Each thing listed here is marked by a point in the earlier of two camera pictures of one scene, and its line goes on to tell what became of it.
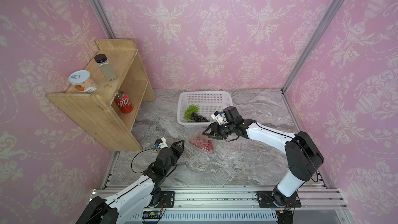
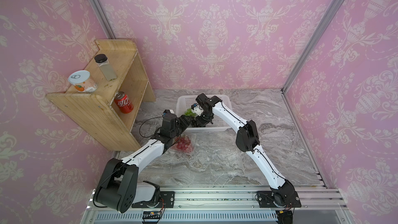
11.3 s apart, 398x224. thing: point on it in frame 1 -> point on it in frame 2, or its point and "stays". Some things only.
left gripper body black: [167, 169] -> [173, 134]
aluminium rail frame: [253, 205] stays
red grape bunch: [202, 142] -> [183, 143]
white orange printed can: [82, 81] stays
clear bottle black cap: [101, 60] stays
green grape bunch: [191, 109] stays
